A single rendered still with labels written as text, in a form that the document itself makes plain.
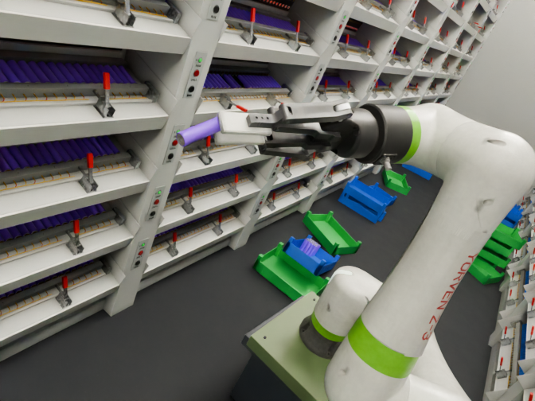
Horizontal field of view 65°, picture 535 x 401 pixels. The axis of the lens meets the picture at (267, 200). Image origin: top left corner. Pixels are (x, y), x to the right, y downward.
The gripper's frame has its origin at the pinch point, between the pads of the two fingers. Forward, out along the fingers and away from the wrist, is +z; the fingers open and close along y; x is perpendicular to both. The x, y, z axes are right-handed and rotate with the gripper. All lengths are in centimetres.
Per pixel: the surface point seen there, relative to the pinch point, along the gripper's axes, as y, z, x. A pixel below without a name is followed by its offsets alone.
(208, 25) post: 27, -13, 47
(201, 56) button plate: 33, -12, 44
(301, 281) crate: 128, -81, 3
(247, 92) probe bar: 58, -37, 55
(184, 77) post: 37, -8, 40
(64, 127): 36.4, 19.2, 23.7
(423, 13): 80, -188, 145
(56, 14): 16.8, 20.1, 33.3
